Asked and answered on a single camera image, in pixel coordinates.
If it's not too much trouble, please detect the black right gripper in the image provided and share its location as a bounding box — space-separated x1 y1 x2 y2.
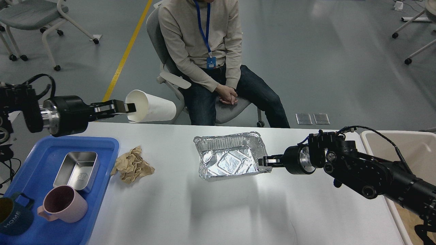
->
258 145 315 174

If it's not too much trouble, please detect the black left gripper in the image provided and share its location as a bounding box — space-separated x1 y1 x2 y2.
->
40 96 137 137

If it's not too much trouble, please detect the white paper cup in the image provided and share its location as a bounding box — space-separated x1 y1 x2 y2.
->
125 89 176 124

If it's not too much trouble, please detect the aluminium foil tray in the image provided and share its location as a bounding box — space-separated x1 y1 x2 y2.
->
193 131 272 182

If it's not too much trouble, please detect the brown paper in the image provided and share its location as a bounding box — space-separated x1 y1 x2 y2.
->
394 203 423 245
110 146 155 184

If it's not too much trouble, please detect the stainless steel rectangular container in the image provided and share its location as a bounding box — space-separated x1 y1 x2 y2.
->
53 151 99 193

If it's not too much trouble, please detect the pink ribbed mug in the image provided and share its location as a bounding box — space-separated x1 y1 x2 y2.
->
37 185 88 223

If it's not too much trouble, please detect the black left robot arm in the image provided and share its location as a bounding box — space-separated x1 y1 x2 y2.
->
0 74 137 162

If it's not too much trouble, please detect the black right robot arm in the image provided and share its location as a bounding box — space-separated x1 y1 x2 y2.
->
258 126 436 245

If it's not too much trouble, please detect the left metal floor plate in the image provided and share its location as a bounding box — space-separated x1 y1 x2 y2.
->
295 113 313 125

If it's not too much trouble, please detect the metal floor plate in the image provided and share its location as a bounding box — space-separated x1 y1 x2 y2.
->
313 113 331 125
295 113 313 125

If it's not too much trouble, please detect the right metal floor plate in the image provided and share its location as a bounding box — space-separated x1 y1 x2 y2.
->
313 113 331 125

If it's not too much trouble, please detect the grey office chair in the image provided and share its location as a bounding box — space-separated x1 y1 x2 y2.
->
146 6 265 128

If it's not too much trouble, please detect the blue plastic tray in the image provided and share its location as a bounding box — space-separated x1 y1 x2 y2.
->
0 136 120 245

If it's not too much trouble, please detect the seated person beige sweater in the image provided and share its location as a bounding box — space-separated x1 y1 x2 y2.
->
158 0 290 128

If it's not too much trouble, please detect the grey chair top left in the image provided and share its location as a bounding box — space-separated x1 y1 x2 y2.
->
0 0 99 71

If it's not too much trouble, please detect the beige plastic bin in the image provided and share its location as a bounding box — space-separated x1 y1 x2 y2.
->
360 130 436 245

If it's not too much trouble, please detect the dark blue HOME mug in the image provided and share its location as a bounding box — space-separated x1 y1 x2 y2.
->
0 192 34 236

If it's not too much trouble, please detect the brown paper in bin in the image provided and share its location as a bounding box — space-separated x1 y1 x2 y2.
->
394 203 423 245

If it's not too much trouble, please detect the chair legs top right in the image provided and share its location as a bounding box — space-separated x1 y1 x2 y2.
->
391 0 436 65

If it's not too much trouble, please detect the black cables left edge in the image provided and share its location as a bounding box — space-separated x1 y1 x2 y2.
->
0 158 17 189

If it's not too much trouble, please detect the blue lanyard badge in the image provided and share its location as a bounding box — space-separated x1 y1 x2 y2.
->
194 0 216 69

